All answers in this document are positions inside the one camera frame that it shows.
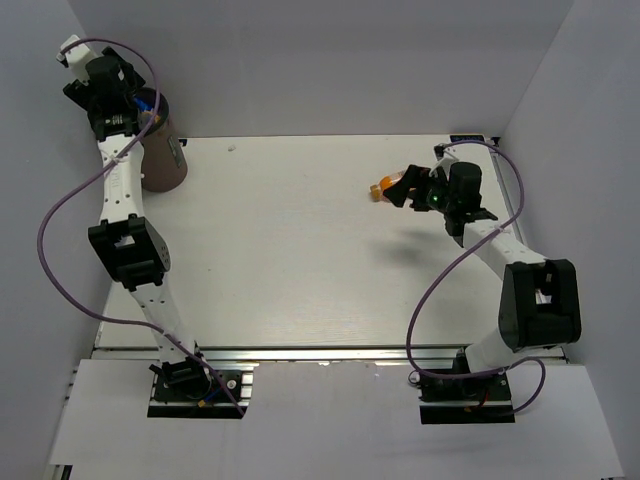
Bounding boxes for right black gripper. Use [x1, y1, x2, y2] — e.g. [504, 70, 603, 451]
[383, 165, 455, 215]

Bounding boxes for orange bottle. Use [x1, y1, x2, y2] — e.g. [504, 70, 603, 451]
[369, 171, 405, 202]

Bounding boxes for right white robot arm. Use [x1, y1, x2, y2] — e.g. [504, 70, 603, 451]
[380, 162, 582, 399]

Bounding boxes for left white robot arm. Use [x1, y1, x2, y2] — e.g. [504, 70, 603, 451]
[58, 36, 197, 366]

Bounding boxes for brown cylindrical bin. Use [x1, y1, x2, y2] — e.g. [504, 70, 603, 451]
[141, 95, 188, 193]

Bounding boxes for blue table label sticker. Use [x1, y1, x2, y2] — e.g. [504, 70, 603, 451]
[449, 134, 485, 143]

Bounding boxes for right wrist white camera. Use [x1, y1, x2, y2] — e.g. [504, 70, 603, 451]
[430, 144, 459, 177]

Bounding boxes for wrist white camera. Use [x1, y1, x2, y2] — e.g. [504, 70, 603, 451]
[430, 144, 459, 177]
[56, 35, 98, 85]

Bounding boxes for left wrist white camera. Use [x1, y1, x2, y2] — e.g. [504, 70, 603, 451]
[56, 35, 98, 85]

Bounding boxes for aluminium rail frame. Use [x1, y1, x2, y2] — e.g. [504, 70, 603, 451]
[51, 136, 623, 479]

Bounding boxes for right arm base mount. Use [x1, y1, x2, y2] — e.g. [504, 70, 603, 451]
[408, 348, 515, 425]

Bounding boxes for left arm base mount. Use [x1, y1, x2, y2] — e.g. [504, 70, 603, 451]
[147, 358, 248, 420]

